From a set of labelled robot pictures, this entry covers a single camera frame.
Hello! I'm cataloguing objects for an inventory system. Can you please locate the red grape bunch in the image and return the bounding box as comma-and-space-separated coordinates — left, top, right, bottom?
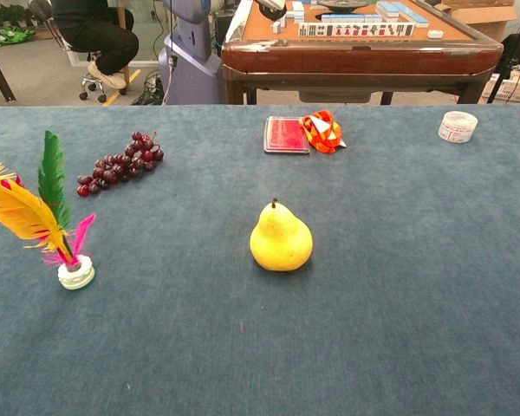
76, 131, 166, 198

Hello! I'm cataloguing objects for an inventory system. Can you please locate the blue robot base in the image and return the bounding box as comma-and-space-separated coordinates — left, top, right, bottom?
157, 0, 224, 106

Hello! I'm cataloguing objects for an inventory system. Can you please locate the yellow pear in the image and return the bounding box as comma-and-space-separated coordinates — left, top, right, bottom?
249, 198, 314, 273

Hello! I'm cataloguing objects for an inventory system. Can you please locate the colourful feather shuttlecock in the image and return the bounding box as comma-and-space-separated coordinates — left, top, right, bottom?
0, 130, 98, 291

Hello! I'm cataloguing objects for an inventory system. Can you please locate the orange patterned ribbon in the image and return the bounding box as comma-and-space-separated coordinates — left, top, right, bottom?
299, 109, 348, 155

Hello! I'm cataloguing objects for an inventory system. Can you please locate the brown mahjong table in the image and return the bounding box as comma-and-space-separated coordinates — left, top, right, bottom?
220, 0, 504, 106

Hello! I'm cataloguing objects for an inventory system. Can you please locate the face-up mahjong tile row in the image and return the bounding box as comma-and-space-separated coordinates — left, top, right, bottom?
297, 22, 416, 38

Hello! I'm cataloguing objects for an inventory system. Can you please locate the rolling stool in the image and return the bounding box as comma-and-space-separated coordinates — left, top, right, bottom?
28, 0, 109, 104

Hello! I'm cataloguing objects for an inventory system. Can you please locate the small white round container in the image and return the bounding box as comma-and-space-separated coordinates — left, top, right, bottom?
437, 110, 479, 144

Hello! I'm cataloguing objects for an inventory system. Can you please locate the seated person in black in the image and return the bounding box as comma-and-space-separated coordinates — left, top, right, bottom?
51, 0, 140, 90

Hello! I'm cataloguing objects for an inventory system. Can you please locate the cardboard box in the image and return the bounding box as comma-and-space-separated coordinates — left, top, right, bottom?
432, 0, 519, 42

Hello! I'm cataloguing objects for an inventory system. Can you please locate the black tripod stand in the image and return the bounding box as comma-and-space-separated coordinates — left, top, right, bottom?
486, 0, 520, 104

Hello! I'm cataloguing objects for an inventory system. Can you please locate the black slanted table leg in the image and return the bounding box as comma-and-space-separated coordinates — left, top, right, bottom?
0, 36, 17, 104

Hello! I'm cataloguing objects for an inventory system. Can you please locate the green bag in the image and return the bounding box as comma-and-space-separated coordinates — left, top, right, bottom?
0, 24, 36, 48

